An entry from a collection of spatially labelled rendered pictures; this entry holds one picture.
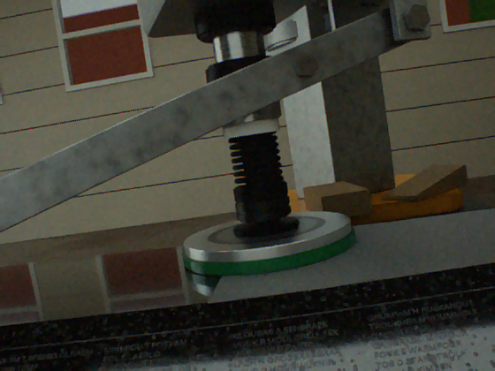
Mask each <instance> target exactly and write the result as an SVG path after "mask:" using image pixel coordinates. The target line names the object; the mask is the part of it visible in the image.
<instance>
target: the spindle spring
mask: <svg viewBox="0 0 495 371"><path fill-rule="evenodd" d="M276 132H277V131H273V132H264V133H258V134H253V135H242V136H237V137H233V138H230V139H229V140H228V143H235V144H232V145H231V146H230V147H229V149H230V150H236V151H232V152H231V156H232V157H237V156H242V155H248V154H252V153H256V152H260V151H267V150H269V151H267V152H263V153H260V154H256V155H249V156H243V157H240V158H233V159H232V163H234V164H235V163H244V162H249V161H254V160H257V159H261V158H262V159H265V158H268V157H269V158H270V159H265V160H261V161H257V162H253V163H245V164H240V165H234V166H233V167H232V169H233V170H241V171H236V172H234V173H233V176H234V177H243V178H236V179H235V180H234V183H236V184H241V183H252V182H257V181H261V180H265V179H268V178H273V179H271V180H267V181H264V182H260V183H252V184H246V185H238V186H237V187H236V189H246V188H254V187H259V186H268V185H273V184H276V183H280V182H282V180H283V179H284V177H283V176H282V172H283V171H282V169H280V168H279V167H282V163H281V162H279V160H280V159H281V156H280V155H278V153H280V150H279V149H278V148H277V147H278V145H279V144H278V143H277V142H274V141H275V140H277V139H278V136H277V135H273V134H275V133H276ZM262 136H267V137H266V138H262V139H259V140H251V139H255V138H259V137H262ZM243 140H251V141H248V142H240V141H243ZM239 142H240V143H239ZM264 143H268V144H267V145H264V146H260V147H257V148H250V149H245V150H240V149H241V148H249V147H253V146H257V145H260V144H264ZM267 164H271V166H267V167H260V166H264V165H267ZM252 167H260V168H256V169H252V170H243V169H248V168H252ZM269 171H272V173H268V174H265V175H257V174H262V173H265V172H269ZM249 175H257V176H253V177H249V178H245V177H244V176H249Z"/></svg>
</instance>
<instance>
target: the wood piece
mask: <svg viewBox="0 0 495 371"><path fill-rule="evenodd" d="M303 192H304V198H305V208H306V209H307V210H309V211H310V212H332V213H339V214H345V215H347V216H348V217H353V216H362V215H367V214H371V199H370V193H369V189H366V188H364V187H361V186H359V185H354V184H349V183H347V182H345V181H342V182H338V183H332V184H322V185H313V186H308V187H303Z"/></svg>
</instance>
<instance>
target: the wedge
mask: <svg viewBox="0 0 495 371"><path fill-rule="evenodd" d="M467 185H468V173H467V166H466V164H448V165H432V166H430V167H428V168H427V169H426V170H424V171H421V172H419V173H418V174H417V175H415V176H413V177H412V178H410V179H409V180H407V181H405V182H404V183H403V184H401V185H398V186H396V187H394V188H393V189H392V190H391V191H389V192H387V193H385V194H383V196H382V199H383V200H400V201H418V200H420V199H422V198H428V197H430V196H433V195H435V194H438V193H442V192H445V191H450V190H453V189H455V188H457V187H460V186H467Z"/></svg>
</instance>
